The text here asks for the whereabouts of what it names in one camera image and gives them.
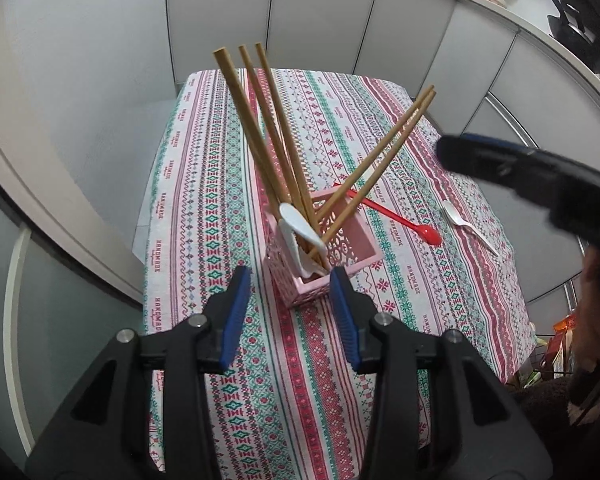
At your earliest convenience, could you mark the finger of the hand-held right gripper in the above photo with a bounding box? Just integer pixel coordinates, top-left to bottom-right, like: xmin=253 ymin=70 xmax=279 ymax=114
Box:
xmin=435 ymin=131 xmax=552 ymax=202

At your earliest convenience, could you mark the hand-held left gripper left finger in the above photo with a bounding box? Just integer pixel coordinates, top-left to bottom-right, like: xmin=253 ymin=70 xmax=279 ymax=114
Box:
xmin=25 ymin=265 xmax=254 ymax=480

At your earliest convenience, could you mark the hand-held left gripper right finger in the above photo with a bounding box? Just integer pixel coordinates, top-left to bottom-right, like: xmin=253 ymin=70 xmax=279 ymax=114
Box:
xmin=329 ymin=266 xmax=554 ymax=480

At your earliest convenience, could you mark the pink perforated utensil holder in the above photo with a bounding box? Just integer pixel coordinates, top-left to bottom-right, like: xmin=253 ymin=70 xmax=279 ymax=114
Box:
xmin=265 ymin=187 xmax=383 ymax=308

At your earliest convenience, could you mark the person's right hand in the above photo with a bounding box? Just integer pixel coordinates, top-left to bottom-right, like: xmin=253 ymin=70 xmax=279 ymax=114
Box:
xmin=570 ymin=247 xmax=600 ymax=376

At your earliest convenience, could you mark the white plastic spoon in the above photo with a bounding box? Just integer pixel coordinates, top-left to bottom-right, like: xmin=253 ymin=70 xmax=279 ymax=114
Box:
xmin=441 ymin=199 xmax=500 ymax=257

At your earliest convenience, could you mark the red plastic spoon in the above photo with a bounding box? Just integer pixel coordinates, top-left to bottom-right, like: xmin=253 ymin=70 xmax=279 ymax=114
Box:
xmin=334 ymin=183 xmax=443 ymax=247

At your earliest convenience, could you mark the white kitchen countertop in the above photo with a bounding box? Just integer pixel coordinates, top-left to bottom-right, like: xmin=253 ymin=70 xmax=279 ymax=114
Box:
xmin=385 ymin=0 xmax=600 ymax=81

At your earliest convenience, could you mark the orange snack bag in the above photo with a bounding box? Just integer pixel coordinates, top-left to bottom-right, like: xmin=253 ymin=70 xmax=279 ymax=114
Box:
xmin=540 ymin=312 xmax=581 ymax=386

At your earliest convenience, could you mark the black wok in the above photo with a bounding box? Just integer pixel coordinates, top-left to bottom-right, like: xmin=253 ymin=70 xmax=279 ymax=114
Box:
xmin=546 ymin=0 xmax=599 ymax=49

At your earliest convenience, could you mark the striped patterned tablecloth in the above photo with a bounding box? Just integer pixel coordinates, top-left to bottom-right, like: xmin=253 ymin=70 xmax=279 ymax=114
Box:
xmin=145 ymin=67 xmax=538 ymax=480

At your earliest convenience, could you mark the grey kitchen cabinet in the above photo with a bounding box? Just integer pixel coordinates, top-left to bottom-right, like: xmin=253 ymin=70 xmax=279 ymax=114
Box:
xmin=165 ymin=0 xmax=600 ymax=306

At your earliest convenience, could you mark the metal wire rack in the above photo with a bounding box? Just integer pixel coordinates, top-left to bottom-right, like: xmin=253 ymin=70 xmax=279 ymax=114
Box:
xmin=529 ymin=280 xmax=582 ymax=387

